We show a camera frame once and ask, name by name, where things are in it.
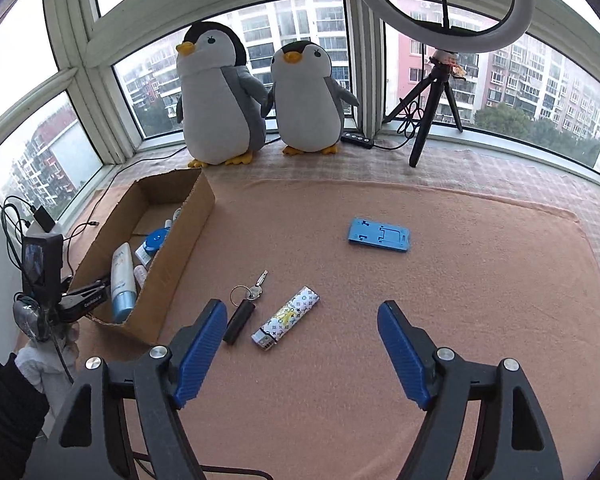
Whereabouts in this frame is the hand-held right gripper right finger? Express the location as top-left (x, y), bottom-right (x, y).
top-left (376, 301), bottom-right (566, 480)

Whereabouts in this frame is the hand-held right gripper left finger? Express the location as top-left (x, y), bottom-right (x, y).
top-left (25, 299), bottom-right (229, 480)

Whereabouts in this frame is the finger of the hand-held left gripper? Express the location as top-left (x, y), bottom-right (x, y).
top-left (61, 279), bottom-right (112, 302)

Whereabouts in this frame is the white sunscreen tube blue cap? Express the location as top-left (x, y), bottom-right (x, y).
top-left (110, 242), bottom-right (139, 324)

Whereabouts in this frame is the white jar with blue lid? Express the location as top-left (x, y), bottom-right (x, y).
top-left (134, 228), bottom-right (170, 268)

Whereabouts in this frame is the brown cardboard box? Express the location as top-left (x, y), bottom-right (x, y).
top-left (70, 167), bottom-right (216, 346)

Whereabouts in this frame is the person's left forearm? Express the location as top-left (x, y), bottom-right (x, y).
top-left (0, 352), bottom-right (51, 480)

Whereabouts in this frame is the person's left hand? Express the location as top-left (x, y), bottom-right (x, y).
top-left (17, 317), bottom-right (81, 396)

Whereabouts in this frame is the black charger plug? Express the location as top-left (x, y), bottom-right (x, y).
top-left (32, 206), bottom-right (56, 231)

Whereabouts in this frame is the black key fob with keys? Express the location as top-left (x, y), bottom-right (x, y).
top-left (222, 270), bottom-right (269, 346)

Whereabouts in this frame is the pink blanket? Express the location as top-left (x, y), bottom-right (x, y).
top-left (10, 177), bottom-right (600, 480)

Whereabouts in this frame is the patterned lighter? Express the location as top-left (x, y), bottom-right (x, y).
top-left (251, 287), bottom-right (321, 352)

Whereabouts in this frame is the blue phone stand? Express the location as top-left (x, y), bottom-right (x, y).
top-left (347, 217), bottom-right (411, 253)

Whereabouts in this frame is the plaid mat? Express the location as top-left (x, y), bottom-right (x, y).
top-left (115, 140), bottom-right (600, 321)

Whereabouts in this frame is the large penguin plush toy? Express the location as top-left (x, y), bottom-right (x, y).
top-left (175, 21), bottom-right (276, 168)

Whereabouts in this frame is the black tripod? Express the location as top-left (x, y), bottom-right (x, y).
top-left (382, 50), bottom-right (465, 168)

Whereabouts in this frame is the small penguin plush toy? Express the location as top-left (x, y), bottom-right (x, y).
top-left (266, 40), bottom-right (360, 156)

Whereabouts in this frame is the black cable with plug end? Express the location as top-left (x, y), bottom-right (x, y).
top-left (61, 219), bottom-right (100, 281)

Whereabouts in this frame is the long black cable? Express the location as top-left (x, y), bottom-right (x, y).
top-left (72, 152), bottom-right (191, 226)

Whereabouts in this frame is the black inline cable controller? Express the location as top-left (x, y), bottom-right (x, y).
top-left (341, 132), bottom-right (375, 150)

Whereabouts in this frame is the black ring light cable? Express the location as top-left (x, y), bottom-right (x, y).
top-left (372, 97), bottom-right (427, 151)

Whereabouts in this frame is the white ring light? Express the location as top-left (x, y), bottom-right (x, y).
top-left (346, 0), bottom-right (535, 55)

